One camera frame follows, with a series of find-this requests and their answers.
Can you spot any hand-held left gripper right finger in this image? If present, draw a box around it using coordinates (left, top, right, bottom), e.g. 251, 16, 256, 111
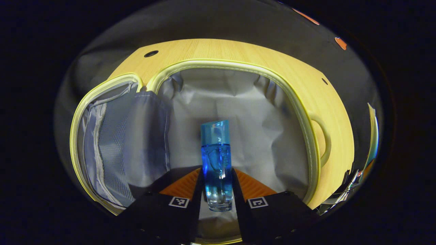
232, 168, 318, 245

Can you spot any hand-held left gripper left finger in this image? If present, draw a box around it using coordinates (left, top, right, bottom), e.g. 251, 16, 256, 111
115, 167, 205, 245

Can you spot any pale yellow suitcase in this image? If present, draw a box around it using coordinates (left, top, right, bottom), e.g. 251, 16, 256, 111
69, 60, 332, 245

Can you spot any black backdrop cloth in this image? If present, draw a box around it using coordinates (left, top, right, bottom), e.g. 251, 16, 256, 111
54, 0, 385, 205

